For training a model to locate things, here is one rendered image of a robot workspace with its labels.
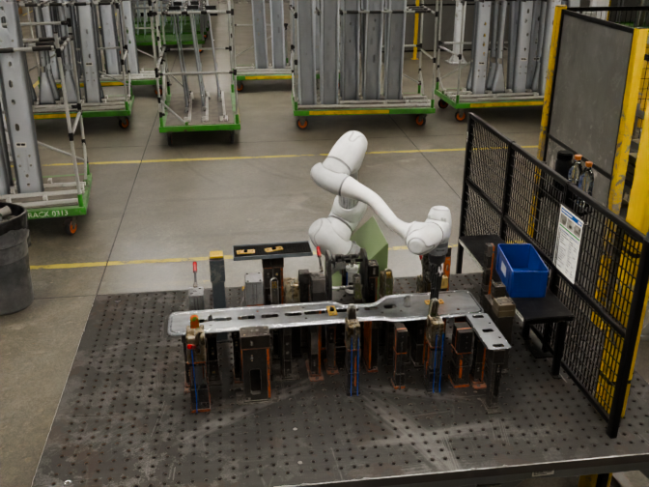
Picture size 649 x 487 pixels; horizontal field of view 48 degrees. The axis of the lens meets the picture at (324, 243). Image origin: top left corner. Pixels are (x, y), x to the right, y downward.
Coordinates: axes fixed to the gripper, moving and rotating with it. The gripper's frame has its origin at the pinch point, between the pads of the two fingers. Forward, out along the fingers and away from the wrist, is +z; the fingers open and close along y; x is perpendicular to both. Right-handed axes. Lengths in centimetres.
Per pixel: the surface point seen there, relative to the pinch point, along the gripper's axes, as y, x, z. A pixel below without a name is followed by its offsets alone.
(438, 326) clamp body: 24.8, -5.3, 1.7
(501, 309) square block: 16.8, 25.1, 0.9
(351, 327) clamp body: 21.8, -41.9, 0.7
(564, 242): 7, 55, -25
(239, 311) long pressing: -5, -86, 5
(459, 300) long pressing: -1.3, 12.3, 4.8
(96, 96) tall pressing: -740, -251, 65
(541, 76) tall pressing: -699, 365, 50
